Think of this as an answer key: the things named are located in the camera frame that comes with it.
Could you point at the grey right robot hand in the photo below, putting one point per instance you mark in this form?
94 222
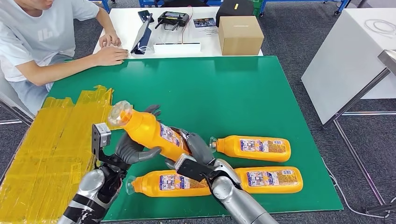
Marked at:
199 146

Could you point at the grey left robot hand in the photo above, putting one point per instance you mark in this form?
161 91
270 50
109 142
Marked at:
128 153

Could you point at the orange detergent bottle clear cap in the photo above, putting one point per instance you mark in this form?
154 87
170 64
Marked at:
290 182
145 130
232 148
148 185

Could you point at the person's left forearm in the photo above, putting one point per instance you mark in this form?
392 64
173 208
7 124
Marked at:
106 21

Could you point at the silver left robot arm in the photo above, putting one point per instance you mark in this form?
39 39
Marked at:
89 188

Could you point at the person's right forearm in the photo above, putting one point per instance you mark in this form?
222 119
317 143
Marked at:
55 71

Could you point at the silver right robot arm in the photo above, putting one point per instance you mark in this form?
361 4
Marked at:
238 201

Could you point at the green table mat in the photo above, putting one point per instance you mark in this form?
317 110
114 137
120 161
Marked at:
216 92

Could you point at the person's right hand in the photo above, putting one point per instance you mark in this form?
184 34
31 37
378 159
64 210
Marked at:
109 56

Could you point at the person's hand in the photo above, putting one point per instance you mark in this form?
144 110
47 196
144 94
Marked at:
109 56
109 38

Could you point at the long white box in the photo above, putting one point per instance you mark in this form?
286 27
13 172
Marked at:
176 48

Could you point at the person's left hand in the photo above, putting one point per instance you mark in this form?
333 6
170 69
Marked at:
109 38

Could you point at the brown cardboard box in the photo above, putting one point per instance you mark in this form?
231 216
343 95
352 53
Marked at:
239 35

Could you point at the tablet in dark case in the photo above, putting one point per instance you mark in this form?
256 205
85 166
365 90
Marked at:
143 35

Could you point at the printed leaflet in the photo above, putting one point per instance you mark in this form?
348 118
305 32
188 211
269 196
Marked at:
204 23

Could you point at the white desk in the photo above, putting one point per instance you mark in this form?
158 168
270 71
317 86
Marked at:
130 24

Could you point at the black remote controller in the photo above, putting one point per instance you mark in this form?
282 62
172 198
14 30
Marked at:
173 19

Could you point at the white bench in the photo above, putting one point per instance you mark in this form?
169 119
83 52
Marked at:
9 99

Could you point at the dark smartphone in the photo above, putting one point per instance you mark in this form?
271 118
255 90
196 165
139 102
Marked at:
143 15

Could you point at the black bag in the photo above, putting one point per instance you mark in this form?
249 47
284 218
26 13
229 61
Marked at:
229 10

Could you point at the person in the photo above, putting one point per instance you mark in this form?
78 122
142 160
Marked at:
37 37

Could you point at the green plastic crate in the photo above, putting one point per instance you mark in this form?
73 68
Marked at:
257 7

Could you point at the white side table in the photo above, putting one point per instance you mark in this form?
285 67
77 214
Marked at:
340 55

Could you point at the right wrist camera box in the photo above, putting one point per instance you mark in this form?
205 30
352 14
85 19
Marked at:
193 168

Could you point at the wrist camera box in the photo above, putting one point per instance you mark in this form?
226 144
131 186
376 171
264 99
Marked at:
193 168
102 137

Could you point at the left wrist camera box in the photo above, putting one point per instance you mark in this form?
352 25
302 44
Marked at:
102 137

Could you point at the blue metal rack frame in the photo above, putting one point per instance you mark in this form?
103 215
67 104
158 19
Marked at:
106 6
297 1
148 3

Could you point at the steel table frame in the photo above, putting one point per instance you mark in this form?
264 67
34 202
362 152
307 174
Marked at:
388 60

